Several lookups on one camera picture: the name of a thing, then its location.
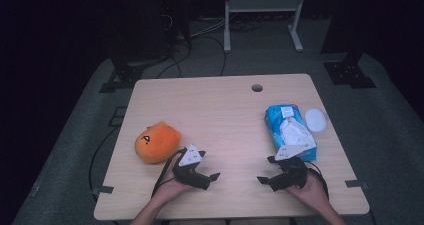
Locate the dark equipment stand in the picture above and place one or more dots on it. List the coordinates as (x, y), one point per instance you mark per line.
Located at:
(175, 25)

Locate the white oval lid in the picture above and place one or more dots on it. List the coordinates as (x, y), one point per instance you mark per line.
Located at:
(315, 120)

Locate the white wet wipe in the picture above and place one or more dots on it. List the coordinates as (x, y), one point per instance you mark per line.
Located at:
(293, 133)

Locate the black table edge clip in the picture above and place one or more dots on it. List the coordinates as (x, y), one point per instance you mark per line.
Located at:
(105, 189)
(355, 183)

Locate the black stand base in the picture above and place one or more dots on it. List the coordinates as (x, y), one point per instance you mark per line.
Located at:
(125, 75)
(348, 73)

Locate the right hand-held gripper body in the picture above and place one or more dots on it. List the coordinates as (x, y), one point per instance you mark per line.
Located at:
(290, 176)

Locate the person's right hand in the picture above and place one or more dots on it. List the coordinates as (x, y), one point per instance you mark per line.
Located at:
(311, 193)

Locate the orange plush toy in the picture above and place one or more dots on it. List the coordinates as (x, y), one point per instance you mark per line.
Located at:
(158, 143)

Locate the blue wet wipe pack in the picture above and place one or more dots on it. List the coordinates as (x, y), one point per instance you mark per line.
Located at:
(275, 118)

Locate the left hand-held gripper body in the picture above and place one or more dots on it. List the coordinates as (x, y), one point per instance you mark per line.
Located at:
(188, 176)

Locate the white metal stand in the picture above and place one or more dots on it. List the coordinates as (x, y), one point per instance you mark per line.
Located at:
(227, 35)

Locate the person's left hand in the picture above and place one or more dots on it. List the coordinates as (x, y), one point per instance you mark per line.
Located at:
(170, 190)

